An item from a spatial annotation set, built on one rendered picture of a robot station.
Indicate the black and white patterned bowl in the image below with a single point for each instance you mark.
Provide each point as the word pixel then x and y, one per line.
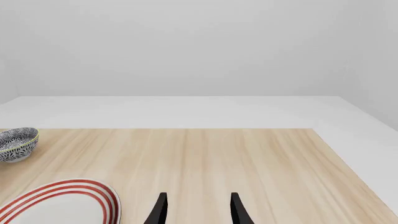
pixel 17 143

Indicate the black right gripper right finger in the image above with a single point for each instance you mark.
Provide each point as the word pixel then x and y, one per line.
pixel 238 212

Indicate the white plate with red rings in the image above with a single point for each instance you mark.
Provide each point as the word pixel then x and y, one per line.
pixel 62 205

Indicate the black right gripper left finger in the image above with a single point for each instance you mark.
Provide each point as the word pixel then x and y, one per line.
pixel 159 211

